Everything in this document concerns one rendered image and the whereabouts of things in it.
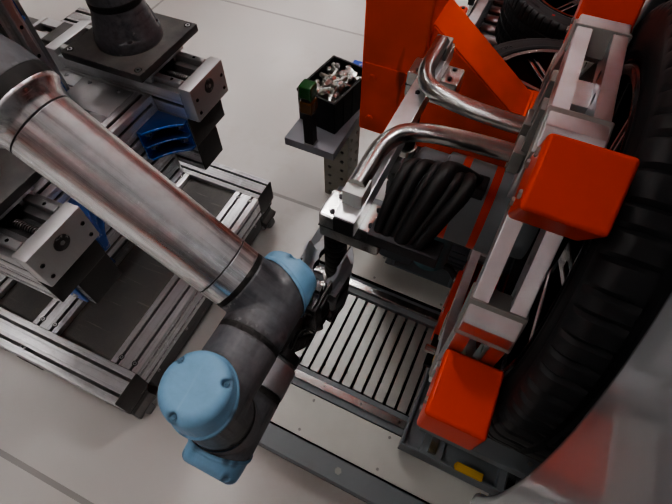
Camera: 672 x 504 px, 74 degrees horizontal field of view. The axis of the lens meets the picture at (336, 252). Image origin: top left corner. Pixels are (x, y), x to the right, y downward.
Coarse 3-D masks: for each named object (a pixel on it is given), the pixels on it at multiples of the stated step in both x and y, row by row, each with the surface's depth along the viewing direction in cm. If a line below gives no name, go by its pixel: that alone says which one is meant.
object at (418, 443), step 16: (416, 400) 124; (416, 416) 123; (416, 432) 121; (400, 448) 122; (416, 448) 119; (432, 448) 116; (448, 448) 119; (432, 464) 120; (448, 464) 115; (464, 464) 117; (480, 464) 117; (464, 480) 119; (480, 480) 112; (496, 480) 114; (512, 480) 112
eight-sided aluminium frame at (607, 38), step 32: (576, 32) 54; (608, 32) 54; (576, 64) 50; (608, 64) 50; (608, 96) 47; (544, 128) 45; (576, 128) 45; (608, 128) 45; (512, 224) 47; (480, 256) 96; (544, 256) 47; (480, 288) 49; (448, 320) 87; (480, 320) 50; (512, 320) 49; (480, 352) 58
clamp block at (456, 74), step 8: (416, 64) 78; (408, 72) 77; (416, 72) 77; (448, 72) 77; (456, 72) 77; (464, 72) 77; (408, 80) 78; (440, 80) 76; (448, 80) 76; (456, 80) 76; (408, 88) 80; (456, 88) 76
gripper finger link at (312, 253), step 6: (306, 246) 65; (312, 246) 68; (318, 246) 71; (306, 252) 66; (312, 252) 69; (318, 252) 70; (306, 258) 67; (312, 258) 69; (318, 258) 69; (312, 264) 69; (318, 264) 70; (312, 270) 68
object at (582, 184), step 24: (552, 144) 38; (576, 144) 37; (528, 168) 43; (552, 168) 38; (576, 168) 37; (600, 168) 37; (624, 168) 37; (528, 192) 38; (552, 192) 38; (576, 192) 37; (600, 192) 37; (624, 192) 37; (528, 216) 41; (552, 216) 38; (576, 216) 37; (600, 216) 37; (576, 240) 45
